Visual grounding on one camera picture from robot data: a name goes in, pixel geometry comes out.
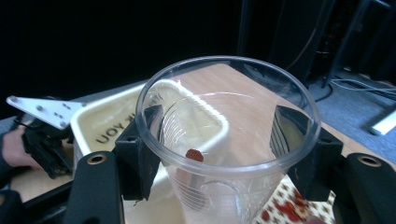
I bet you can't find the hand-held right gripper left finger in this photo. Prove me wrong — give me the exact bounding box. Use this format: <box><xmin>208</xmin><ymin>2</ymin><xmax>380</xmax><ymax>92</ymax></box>
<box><xmin>113</xmin><ymin>104</ymin><xmax>165</xmax><ymax>202</ymax></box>

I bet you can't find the bundle of black floor cables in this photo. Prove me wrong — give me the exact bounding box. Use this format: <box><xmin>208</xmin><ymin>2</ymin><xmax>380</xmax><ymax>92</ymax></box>
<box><xmin>312</xmin><ymin>81</ymin><xmax>334</xmax><ymax>105</ymax></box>

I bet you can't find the white desk frame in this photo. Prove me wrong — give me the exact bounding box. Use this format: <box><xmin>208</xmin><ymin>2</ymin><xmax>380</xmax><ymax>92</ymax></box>
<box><xmin>368</xmin><ymin>107</ymin><xmax>396</xmax><ymax>137</ymax></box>

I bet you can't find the cream plastic bin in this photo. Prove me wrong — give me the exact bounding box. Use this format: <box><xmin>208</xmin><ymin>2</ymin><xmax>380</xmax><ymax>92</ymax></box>
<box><xmin>69</xmin><ymin>78</ymin><xmax>232</xmax><ymax>224</ymax></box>

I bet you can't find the white floor cable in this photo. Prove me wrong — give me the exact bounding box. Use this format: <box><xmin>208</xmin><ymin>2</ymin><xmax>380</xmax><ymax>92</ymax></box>
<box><xmin>329</xmin><ymin>77</ymin><xmax>396</xmax><ymax>102</ymax></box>

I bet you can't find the black equipment rack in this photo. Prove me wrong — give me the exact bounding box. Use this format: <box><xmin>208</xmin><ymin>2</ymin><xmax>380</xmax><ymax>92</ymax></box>
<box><xmin>270</xmin><ymin>0</ymin><xmax>359</xmax><ymax>82</ymax></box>

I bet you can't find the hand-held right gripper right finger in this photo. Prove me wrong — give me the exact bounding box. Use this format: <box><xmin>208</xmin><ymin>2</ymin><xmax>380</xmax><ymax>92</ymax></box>
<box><xmin>268</xmin><ymin>105</ymin><xmax>346</xmax><ymax>203</ymax></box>

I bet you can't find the black metal stand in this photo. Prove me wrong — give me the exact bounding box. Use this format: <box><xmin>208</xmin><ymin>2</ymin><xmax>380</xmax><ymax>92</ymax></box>
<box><xmin>236</xmin><ymin>0</ymin><xmax>254</xmax><ymax>58</ymax></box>

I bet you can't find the pile of red food pieces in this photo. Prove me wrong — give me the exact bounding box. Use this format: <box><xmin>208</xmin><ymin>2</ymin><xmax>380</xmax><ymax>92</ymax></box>
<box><xmin>261</xmin><ymin>191</ymin><xmax>313</xmax><ymax>224</ymax></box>

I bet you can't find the cream strainer bowl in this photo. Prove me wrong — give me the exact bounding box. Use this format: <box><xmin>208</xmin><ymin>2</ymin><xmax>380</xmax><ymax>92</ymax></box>
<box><xmin>254</xmin><ymin>182</ymin><xmax>338</xmax><ymax>224</ymax></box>

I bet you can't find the small clear plastic cup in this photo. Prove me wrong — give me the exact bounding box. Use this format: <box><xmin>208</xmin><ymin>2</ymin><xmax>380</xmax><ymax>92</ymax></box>
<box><xmin>134</xmin><ymin>54</ymin><xmax>322</xmax><ymax>224</ymax></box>

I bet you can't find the small brown pretzel snack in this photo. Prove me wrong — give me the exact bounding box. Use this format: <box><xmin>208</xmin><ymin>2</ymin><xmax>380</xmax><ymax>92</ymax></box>
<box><xmin>185</xmin><ymin>147</ymin><xmax>205</xmax><ymax>163</ymax></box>

